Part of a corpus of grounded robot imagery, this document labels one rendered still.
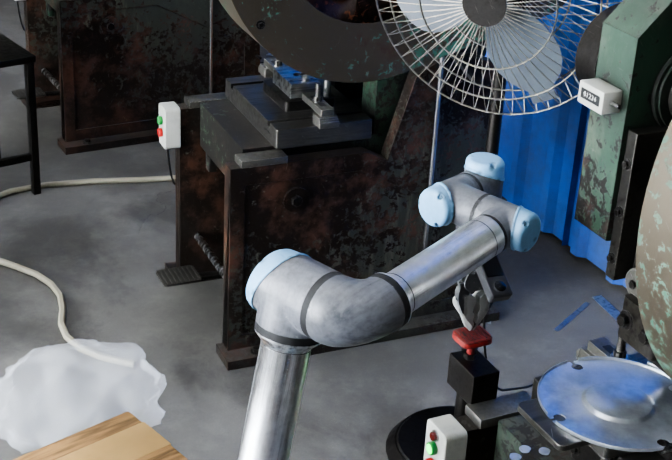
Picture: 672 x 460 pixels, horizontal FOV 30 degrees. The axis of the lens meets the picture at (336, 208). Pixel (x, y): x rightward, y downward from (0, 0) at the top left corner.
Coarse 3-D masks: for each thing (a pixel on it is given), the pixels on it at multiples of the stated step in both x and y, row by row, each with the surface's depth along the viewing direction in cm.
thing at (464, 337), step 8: (464, 328) 249; (480, 328) 250; (456, 336) 247; (464, 336) 247; (472, 336) 247; (480, 336) 247; (488, 336) 247; (464, 344) 245; (472, 344) 245; (480, 344) 246; (488, 344) 247; (472, 352) 249
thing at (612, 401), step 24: (600, 360) 237; (624, 360) 237; (552, 384) 229; (576, 384) 229; (600, 384) 228; (624, 384) 229; (648, 384) 230; (552, 408) 222; (576, 408) 222; (600, 408) 221; (624, 408) 222; (648, 408) 222; (576, 432) 216; (600, 432) 216; (624, 432) 216; (648, 432) 217
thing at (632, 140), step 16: (640, 128) 212; (656, 128) 213; (640, 144) 211; (656, 144) 213; (624, 160) 214; (640, 160) 212; (624, 176) 215; (640, 176) 214; (624, 192) 215; (640, 192) 216; (624, 208) 216; (640, 208) 217; (624, 224) 217; (624, 240) 219; (608, 256) 221; (624, 256) 220; (608, 272) 223; (624, 272) 222
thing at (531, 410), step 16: (528, 400) 224; (528, 416) 220; (544, 416) 220; (560, 416) 220; (544, 432) 216; (560, 432) 216; (560, 448) 212; (576, 448) 228; (592, 448) 225; (608, 448) 221
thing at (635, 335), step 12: (624, 300) 220; (636, 300) 219; (624, 312) 221; (636, 312) 218; (624, 324) 219; (636, 324) 218; (624, 336) 222; (636, 336) 219; (636, 348) 219; (648, 348) 216
